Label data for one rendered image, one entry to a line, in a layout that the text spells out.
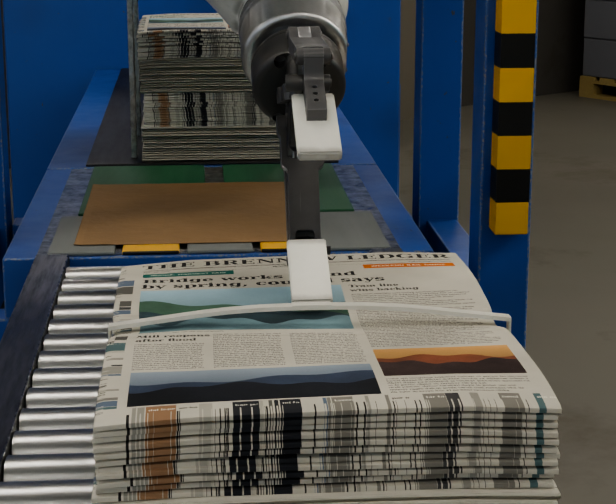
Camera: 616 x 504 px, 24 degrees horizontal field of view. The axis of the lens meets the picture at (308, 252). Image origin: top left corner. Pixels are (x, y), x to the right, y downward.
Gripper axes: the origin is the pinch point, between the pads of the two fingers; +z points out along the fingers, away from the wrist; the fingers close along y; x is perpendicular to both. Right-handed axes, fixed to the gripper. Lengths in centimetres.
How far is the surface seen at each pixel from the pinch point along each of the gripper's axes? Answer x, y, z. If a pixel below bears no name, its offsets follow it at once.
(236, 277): 5.3, 11.6, -7.3
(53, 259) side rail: 29, 76, -83
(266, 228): -3, 84, -99
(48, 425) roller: 24, 48, -25
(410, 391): -4.5, -1.3, 17.8
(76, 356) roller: 23, 56, -43
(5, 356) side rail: 31, 56, -43
